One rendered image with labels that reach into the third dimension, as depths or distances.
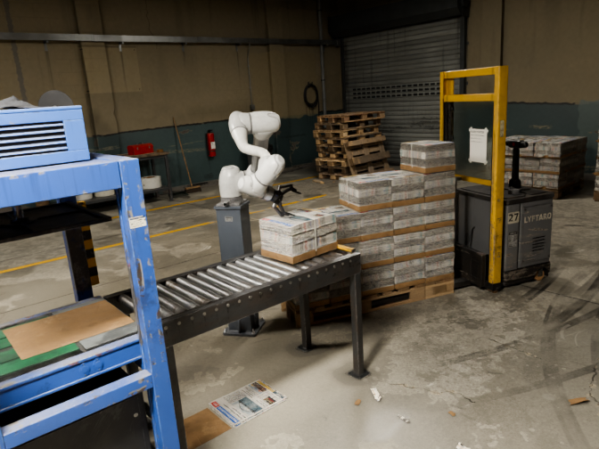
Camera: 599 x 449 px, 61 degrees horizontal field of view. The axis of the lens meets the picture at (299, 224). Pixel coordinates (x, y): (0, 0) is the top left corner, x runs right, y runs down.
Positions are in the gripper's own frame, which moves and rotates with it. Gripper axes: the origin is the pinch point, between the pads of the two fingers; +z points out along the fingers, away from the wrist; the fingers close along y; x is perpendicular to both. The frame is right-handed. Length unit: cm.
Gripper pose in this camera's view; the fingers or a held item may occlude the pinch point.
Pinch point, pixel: (295, 203)
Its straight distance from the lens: 300.2
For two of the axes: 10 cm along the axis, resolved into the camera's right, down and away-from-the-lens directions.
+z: 7.1, 2.5, 6.6
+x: 6.4, 1.5, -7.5
